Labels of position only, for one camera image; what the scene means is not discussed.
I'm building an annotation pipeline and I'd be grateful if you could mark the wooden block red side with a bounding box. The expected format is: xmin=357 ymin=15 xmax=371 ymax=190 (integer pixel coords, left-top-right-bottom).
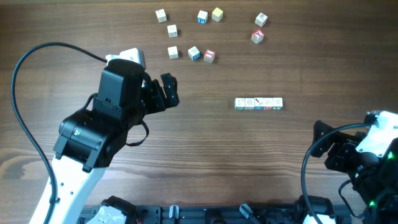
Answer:
xmin=167 ymin=46 xmax=179 ymax=59

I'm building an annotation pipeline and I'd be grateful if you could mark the wooden block green top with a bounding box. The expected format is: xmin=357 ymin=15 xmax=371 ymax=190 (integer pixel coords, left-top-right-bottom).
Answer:
xmin=273 ymin=98 xmax=284 ymax=110

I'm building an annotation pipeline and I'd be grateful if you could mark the wooden block green side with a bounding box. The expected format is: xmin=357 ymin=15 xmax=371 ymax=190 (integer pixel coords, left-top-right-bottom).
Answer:
xmin=234 ymin=98 xmax=246 ymax=110

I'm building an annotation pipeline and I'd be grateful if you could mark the wooden block yellow top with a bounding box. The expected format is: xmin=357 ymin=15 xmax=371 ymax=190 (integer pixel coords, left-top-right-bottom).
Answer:
xmin=197 ymin=10 xmax=208 ymax=24

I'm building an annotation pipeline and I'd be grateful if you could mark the wooden block yellow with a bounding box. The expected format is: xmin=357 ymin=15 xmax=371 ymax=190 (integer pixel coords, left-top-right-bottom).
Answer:
xmin=211 ymin=7 xmax=223 ymax=22
xmin=197 ymin=10 xmax=208 ymax=24

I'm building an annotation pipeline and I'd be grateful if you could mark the wooden block plain back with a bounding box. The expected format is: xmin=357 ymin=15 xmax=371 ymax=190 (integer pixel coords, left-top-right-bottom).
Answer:
xmin=244 ymin=98 xmax=255 ymax=110

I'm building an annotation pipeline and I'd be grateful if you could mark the wooden block red X top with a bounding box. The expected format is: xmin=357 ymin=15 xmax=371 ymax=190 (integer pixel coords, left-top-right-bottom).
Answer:
xmin=251 ymin=29 xmax=264 ymax=44

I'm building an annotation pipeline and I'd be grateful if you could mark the wooden block red 9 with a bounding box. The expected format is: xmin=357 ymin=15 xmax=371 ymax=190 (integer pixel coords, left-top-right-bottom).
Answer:
xmin=255 ymin=12 xmax=268 ymax=27

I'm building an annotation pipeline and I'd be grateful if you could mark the wooden block blue D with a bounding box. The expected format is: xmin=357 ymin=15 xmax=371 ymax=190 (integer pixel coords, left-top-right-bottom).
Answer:
xmin=264 ymin=98 xmax=273 ymax=110

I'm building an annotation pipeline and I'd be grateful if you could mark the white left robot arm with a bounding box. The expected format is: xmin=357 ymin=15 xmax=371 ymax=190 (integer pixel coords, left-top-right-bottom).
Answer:
xmin=30 ymin=58 xmax=179 ymax=223

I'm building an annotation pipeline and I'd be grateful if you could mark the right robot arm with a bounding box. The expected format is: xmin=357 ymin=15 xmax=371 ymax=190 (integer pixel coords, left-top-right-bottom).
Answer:
xmin=301 ymin=114 xmax=397 ymax=223

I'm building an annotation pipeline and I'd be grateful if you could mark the wooden block blue side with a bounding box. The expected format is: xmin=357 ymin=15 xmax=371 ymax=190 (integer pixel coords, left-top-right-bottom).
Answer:
xmin=188 ymin=46 xmax=201 ymax=61

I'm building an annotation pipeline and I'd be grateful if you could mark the wooden block green J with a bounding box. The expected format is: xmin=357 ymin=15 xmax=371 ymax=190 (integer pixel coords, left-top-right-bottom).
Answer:
xmin=167 ymin=24 xmax=178 ymax=38

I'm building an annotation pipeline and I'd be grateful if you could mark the wooden block far left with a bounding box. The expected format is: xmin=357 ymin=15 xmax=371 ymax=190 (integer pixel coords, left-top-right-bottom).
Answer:
xmin=155 ymin=9 xmax=167 ymax=23

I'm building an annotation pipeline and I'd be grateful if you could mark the wooden block yellow back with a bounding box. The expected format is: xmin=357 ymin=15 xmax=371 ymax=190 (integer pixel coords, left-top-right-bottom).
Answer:
xmin=211 ymin=7 xmax=223 ymax=22

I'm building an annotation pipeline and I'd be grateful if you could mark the black mounting rail base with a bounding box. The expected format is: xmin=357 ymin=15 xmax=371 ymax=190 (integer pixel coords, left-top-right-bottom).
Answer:
xmin=75 ymin=203 xmax=352 ymax=224

